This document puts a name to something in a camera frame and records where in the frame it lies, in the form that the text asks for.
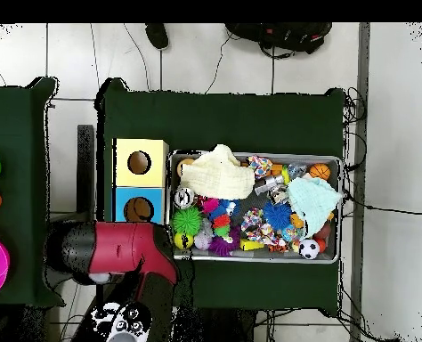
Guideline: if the small orange basketball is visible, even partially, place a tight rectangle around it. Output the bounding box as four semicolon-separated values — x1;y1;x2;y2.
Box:
308;162;331;181

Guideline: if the crushed silver can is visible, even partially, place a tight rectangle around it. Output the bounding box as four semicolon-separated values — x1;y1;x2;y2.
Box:
173;186;197;209

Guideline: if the yellow ball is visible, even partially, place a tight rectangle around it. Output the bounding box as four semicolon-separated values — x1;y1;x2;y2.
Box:
174;232;195;250

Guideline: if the shallow mesh bin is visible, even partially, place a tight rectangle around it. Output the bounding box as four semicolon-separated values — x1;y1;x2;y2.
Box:
165;151;343;265

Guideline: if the black backpack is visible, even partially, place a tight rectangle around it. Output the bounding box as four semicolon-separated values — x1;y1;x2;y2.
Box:
224;22;334;60

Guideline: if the mint green cloth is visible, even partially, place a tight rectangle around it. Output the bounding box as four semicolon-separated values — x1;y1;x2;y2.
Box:
287;176;343;238

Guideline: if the green spiky ball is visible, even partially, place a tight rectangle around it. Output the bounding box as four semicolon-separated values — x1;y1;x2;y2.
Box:
171;206;203;236

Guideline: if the dark green tablecloth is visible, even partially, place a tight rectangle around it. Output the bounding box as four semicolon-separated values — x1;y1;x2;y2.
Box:
95;77;347;316
0;76;67;308

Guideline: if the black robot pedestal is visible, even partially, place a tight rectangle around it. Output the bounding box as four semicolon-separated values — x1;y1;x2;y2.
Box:
173;307;258;342

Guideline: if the wooden box with three holes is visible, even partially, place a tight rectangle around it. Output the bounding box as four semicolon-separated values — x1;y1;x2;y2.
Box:
110;137;170;225

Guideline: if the colourful knotted cloth toy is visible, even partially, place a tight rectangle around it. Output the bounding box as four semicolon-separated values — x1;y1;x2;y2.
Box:
240;208;280;247

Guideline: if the black floor cable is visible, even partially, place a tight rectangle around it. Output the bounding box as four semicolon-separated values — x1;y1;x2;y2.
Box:
342;190;422;217

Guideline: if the person's foot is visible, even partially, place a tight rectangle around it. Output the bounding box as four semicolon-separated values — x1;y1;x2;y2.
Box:
144;22;170;50

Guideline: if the blue spiky toy with eyes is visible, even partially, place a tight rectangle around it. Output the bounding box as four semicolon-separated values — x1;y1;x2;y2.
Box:
262;201;293;231

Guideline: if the small soccer ball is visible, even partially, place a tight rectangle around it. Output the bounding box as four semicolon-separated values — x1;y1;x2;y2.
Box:
297;238;321;260

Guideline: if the multicolour spiky caterpillar toy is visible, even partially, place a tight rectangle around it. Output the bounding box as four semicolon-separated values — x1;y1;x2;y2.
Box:
201;197;240;243

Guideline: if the cream yellow cloth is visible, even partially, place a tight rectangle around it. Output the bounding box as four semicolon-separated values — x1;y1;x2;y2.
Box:
178;143;256;200

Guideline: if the black stand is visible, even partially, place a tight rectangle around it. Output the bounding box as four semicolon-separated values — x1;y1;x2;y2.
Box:
46;124;96;224

